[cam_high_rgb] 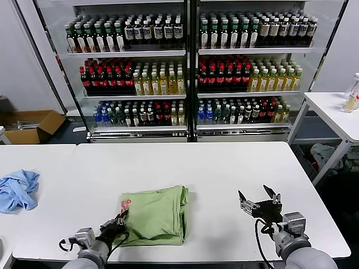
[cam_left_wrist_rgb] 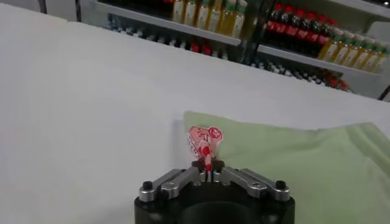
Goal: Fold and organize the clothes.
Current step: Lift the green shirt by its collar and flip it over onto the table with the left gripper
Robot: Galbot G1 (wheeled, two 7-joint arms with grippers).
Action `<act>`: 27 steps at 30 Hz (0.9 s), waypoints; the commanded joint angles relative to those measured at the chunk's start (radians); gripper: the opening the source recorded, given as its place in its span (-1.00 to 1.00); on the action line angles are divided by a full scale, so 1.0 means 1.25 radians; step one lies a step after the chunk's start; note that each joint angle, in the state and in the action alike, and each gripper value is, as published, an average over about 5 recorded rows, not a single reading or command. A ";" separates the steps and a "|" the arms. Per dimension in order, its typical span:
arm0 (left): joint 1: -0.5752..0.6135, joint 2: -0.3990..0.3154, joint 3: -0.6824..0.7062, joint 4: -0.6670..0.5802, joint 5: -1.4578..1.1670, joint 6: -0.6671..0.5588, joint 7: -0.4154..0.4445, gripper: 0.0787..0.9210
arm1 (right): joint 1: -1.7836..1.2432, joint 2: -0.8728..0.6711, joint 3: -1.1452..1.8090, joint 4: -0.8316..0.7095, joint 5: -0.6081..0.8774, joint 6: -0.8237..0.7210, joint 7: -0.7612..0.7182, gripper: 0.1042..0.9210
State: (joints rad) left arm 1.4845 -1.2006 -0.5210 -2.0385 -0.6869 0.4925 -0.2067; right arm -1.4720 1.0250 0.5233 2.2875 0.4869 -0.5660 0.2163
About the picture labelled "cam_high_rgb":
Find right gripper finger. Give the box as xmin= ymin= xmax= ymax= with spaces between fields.
xmin=237 ymin=189 xmax=261 ymax=216
xmin=262 ymin=184 xmax=282 ymax=208

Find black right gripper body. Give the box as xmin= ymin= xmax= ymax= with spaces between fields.
xmin=251 ymin=199 xmax=284 ymax=224

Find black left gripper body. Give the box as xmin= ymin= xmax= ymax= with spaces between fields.
xmin=98 ymin=218 xmax=127 ymax=245

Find light green polo shirt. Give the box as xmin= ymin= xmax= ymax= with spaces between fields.
xmin=117 ymin=184 xmax=190 ymax=247

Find white crumpled garment pile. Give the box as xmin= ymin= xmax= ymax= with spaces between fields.
xmin=310 ymin=143 xmax=345 ymax=171

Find white glass-door drinks cabinet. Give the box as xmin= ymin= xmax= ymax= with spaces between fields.
xmin=189 ymin=0 xmax=350 ymax=143
xmin=15 ymin=0 xmax=189 ymax=144

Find white cabinet shelf board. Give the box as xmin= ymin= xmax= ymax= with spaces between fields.
xmin=197 ymin=90 xmax=302 ymax=99
xmin=198 ymin=47 xmax=315 ymax=55
xmin=89 ymin=126 xmax=188 ymax=132
xmin=83 ymin=94 xmax=187 ymax=101
xmin=67 ymin=50 xmax=187 ymax=59
xmin=196 ymin=122 xmax=290 ymax=130

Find crumpled light blue shirt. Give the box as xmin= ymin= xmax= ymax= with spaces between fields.
xmin=0 ymin=169 xmax=41 ymax=215

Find small white side table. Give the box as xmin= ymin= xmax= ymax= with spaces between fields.
xmin=286 ymin=91 xmax=359 ymax=186

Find glass jar yellowish contents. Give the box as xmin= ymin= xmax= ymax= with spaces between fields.
xmin=341 ymin=94 xmax=359 ymax=114

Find open brown cardboard box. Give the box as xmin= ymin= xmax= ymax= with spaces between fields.
xmin=2 ymin=109 xmax=67 ymax=145

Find silver metal rods bundle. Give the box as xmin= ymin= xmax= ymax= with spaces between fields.
xmin=15 ymin=120 xmax=39 ymax=130

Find white stool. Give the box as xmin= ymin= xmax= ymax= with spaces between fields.
xmin=0 ymin=126 xmax=12 ymax=145

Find clear bottle white cap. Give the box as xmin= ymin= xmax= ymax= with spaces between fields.
xmin=345 ymin=72 xmax=359 ymax=98

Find dark blurry bag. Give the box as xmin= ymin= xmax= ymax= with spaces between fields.
xmin=0 ymin=95 xmax=18 ymax=119

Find green-capped white-label tea bottle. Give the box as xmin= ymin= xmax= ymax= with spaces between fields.
xmin=240 ymin=18 xmax=250 ymax=49
xmin=114 ymin=22 xmax=126 ymax=52
xmin=65 ymin=24 xmax=78 ymax=53
xmin=219 ymin=18 xmax=230 ymax=49
xmin=229 ymin=18 xmax=240 ymax=49
xmin=75 ymin=24 xmax=87 ymax=53
xmin=94 ymin=22 xmax=107 ymax=53
xmin=104 ymin=22 xmax=116 ymax=53
xmin=200 ymin=18 xmax=210 ymax=49
xmin=250 ymin=18 xmax=260 ymax=48
xmin=209 ymin=18 xmax=220 ymax=49
xmin=85 ymin=23 xmax=96 ymax=53

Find white-capped beige-label tea bottle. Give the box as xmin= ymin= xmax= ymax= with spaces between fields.
xmin=259 ymin=18 xmax=269 ymax=47
xmin=269 ymin=17 xmax=279 ymax=47

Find white-capped dark-label tea bottle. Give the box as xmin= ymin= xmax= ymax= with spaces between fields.
xmin=298 ymin=17 xmax=309 ymax=46
xmin=134 ymin=20 xmax=144 ymax=45
xmin=279 ymin=17 xmax=289 ymax=47
xmin=307 ymin=18 xmax=319 ymax=45
xmin=163 ymin=18 xmax=173 ymax=44
xmin=153 ymin=19 xmax=163 ymax=45
xmin=124 ymin=21 xmax=134 ymax=45
xmin=288 ymin=17 xmax=299 ymax=47
xmin=143 ymin=20 xmax=153 ymax=45
xmin=173 ymin=18 xmax=183 ymax=44

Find thin black left gripper cable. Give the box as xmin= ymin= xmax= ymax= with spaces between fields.
xmin=108 ymin=231 xmax=130 ymax=264

